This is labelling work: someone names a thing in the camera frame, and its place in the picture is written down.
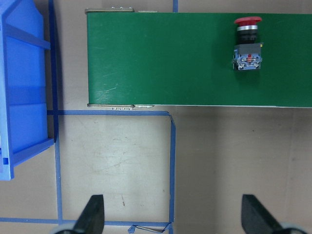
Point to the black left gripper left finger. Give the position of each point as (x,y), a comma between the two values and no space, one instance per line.
(91,220)

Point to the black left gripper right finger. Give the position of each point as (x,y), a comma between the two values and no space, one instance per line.
(255,218)

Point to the red push button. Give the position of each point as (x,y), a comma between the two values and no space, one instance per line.
(247,52)

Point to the blue source bin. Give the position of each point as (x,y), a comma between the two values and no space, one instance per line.
(23,110)

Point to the green conveyor belt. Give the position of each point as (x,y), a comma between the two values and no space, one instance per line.
(186,59)

